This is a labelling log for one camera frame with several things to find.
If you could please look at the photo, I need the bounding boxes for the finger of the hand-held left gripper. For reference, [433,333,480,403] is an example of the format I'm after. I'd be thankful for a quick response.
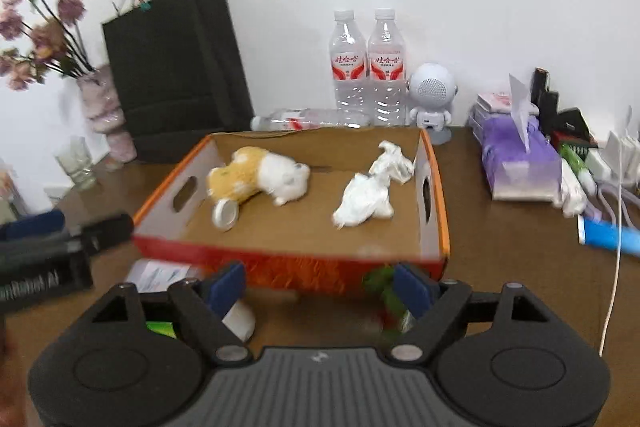
[0,209,67,243]
[60,213,136,258]

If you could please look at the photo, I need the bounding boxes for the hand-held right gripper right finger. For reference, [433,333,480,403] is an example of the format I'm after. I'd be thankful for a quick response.
[387,262,551,365]

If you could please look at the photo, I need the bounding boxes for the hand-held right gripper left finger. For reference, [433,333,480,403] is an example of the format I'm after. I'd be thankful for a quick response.
[90,261,253,367]

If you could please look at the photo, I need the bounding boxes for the translucent white bottle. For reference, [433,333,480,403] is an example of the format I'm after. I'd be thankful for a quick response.
[220,299,257,342]

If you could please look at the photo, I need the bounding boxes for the grey purple cloth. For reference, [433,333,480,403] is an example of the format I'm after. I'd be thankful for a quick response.
[124,258,206,294]

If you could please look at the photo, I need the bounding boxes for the green packet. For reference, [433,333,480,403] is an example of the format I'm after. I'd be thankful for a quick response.
[145,321,178,340]

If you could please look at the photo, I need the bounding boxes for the orange-rimmed cardboard box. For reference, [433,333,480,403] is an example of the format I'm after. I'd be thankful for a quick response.
[132,127,451,295]

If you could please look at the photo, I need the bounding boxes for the clear glass cup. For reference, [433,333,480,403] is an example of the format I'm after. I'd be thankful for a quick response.
[54,137,98,192]

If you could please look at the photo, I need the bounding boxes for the crumpled white tissue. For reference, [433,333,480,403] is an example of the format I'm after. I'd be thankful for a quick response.
[369,140,417,184]
[331,172,396,229]

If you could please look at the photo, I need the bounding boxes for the yellow and white plush dog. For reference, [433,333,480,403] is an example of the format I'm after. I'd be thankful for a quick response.
[206,146,311,206]

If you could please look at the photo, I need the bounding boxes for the pink mottled vase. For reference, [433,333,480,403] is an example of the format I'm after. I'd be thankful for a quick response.
[76,64,138,164]

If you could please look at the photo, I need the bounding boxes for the purple tissue pack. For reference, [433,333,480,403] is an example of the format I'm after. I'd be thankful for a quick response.
[481,74,563,202]

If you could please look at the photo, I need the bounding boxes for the red label water bottle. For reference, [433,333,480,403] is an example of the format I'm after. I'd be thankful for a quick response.
[250,107,372,132]
[327,9,371,124]
[367,8,412,126]

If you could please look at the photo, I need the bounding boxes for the dried pink flowers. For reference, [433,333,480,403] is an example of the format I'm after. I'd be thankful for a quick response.
[0,0,98,92]

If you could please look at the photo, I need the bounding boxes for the white packet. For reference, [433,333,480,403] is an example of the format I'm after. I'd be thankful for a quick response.
[556,159,589,219]

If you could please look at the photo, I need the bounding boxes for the white robot speaker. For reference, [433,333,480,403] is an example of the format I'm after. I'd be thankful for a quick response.
[407,63,458,145]

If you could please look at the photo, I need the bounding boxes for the blue tube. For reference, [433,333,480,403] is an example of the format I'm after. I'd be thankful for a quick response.
[577,214,640,258]

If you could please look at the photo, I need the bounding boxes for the pink printed box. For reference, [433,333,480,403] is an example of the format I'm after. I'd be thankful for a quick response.
[470,91,518,140]

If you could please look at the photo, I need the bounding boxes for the green and white tube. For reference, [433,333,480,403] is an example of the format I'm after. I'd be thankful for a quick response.
[559,142,596,192]

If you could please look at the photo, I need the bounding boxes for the black box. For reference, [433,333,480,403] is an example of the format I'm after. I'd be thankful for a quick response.
[550,107,598,148]

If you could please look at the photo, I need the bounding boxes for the tall black object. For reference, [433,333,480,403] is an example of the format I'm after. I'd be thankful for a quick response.
[531,68,561,130]

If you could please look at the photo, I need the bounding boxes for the white power strip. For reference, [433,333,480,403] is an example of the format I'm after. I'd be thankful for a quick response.
[585,131,640,188]

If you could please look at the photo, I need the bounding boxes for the white cable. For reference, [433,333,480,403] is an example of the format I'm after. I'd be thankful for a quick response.
[597,106,635,358]

